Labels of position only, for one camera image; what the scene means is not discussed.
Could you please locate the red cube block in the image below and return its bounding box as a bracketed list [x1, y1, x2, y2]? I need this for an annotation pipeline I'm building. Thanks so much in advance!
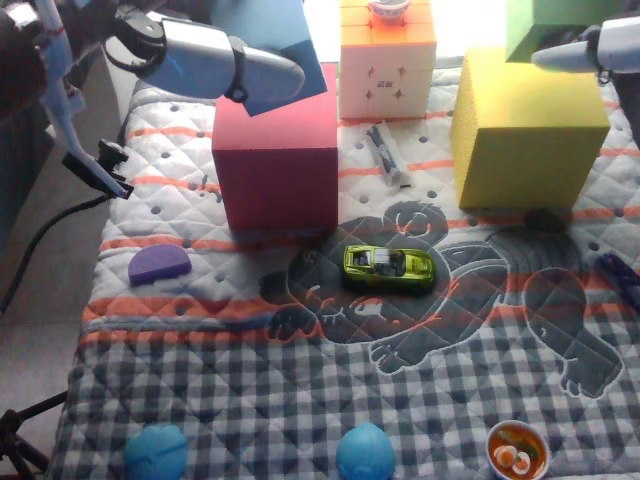
[211, 62, 341, 234]

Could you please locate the green toy car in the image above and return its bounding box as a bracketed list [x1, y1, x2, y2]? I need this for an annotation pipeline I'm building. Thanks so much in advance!
[342, 243, 437, 297]

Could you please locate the white printed tube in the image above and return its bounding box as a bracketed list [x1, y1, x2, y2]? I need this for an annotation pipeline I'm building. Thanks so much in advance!
[365, 123, 414, 191]

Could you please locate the grey quilt with bear print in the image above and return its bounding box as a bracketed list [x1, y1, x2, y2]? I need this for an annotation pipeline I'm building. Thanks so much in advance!
[47, 62, 640, 480]

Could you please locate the purple half-round block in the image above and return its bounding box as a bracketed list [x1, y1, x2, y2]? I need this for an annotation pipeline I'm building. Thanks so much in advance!
[127, 242, 193, 288]

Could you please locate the blue cube block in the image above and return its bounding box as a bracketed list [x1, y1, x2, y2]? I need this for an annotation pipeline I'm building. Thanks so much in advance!
[208, 0, 330, 118]

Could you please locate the pastel puzzle cube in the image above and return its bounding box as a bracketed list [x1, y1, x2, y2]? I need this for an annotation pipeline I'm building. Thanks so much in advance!
[338, 0, 439, 120]

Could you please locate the blue egg-shaped toy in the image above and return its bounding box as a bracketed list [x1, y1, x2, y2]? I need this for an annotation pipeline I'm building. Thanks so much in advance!
[335, 421, 397, 480]

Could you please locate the yellow cube block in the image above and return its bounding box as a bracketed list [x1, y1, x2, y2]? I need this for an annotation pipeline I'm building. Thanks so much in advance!
[449, 46, 612, 211]

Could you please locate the black clamp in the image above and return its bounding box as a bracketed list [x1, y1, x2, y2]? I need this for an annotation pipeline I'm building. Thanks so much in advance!
[61, 139, 136, 202]

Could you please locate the small white red cup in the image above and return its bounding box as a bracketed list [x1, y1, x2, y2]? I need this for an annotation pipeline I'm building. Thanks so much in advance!
[367, 0, 412, 25]

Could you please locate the blue moulded toy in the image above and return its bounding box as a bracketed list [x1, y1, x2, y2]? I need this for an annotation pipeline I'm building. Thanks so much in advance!
[123, 424, 191, 480]

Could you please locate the toy noodle bowl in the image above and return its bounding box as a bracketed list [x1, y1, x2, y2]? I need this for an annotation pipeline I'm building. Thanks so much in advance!
[486, 419, 552, 480]

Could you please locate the pale blue white rod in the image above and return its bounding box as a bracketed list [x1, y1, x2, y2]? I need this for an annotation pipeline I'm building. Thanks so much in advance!
[37, 0, 126, 197]

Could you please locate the dark blue toy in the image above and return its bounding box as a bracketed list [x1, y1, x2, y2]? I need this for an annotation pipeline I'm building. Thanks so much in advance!
[596, 251, 640, 315]

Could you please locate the green cube block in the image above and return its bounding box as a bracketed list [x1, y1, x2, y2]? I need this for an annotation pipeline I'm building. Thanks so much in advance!
[504, 0, 640, 65]

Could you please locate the black bulky device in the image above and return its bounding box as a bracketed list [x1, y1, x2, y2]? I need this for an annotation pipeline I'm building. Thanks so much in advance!
[0, 7, 51, 126]

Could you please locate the black tripod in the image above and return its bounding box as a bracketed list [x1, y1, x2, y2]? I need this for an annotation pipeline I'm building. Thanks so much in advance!
[0, 391, 69, 480]

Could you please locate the black cable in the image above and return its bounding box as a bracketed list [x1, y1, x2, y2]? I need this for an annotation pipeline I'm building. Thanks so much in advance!
[0, 193, 109, 317]

